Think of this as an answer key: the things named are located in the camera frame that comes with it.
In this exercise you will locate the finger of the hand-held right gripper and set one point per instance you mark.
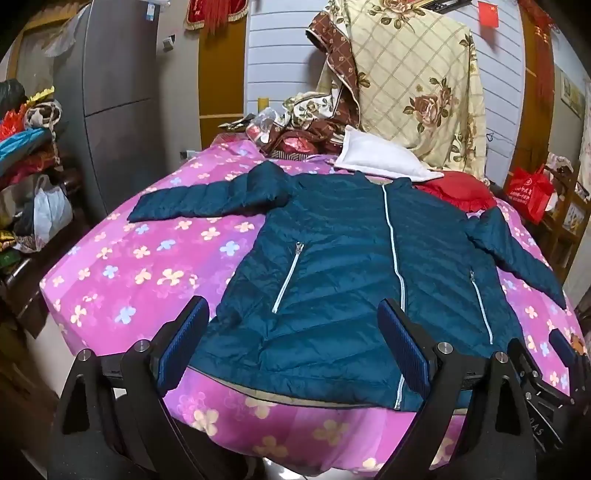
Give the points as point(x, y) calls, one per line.
point(561, 344)
point(535, 369)

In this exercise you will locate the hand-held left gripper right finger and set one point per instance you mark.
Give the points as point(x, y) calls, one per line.
point(401, 344)

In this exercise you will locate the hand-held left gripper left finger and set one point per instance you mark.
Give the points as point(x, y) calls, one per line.
point(184, 341)

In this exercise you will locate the teal puffer jacket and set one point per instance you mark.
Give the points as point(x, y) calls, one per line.
point(332, 258)

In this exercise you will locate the pile of colourful clothes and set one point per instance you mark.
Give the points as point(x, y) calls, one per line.
point(23, 143)

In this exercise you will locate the pink floral bedsheet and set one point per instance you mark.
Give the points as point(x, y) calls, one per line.
point(138, 258)

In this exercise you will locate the wooden chair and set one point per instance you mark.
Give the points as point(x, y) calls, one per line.
point(565, 217)

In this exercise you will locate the red shopping bag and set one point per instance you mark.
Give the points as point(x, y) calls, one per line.
point(526, 190)

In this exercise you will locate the red ruffled pillow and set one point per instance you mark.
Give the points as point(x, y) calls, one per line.
point(457, 190)

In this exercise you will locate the white plastic bag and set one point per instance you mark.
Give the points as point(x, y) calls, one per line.
point(51, 210)

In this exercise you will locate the white pillow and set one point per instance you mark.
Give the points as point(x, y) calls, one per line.
point(374, 157)

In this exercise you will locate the clear plastic bag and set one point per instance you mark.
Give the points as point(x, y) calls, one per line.
point(263, 124)

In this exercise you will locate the yellow-brown wooden door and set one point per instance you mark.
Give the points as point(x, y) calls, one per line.
point(221, 74)

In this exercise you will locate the cream rose-print quilt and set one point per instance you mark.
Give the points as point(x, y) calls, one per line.
point(406, 69)

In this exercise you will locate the grey refrigerator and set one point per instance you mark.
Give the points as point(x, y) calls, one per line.
point(124, 69)

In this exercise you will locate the brown floral quilt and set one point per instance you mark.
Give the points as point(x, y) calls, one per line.
point(337, 60)

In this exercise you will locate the red fringed hanging banner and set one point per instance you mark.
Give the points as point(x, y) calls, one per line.
point(217, 11)

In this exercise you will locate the small red flag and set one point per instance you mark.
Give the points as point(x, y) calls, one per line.
point(488, 14)

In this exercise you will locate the brown wooden door frame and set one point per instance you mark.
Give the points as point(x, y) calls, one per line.
point(535, 129)

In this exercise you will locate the framed wall picture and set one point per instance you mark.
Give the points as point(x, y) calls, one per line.
point(572, 94)

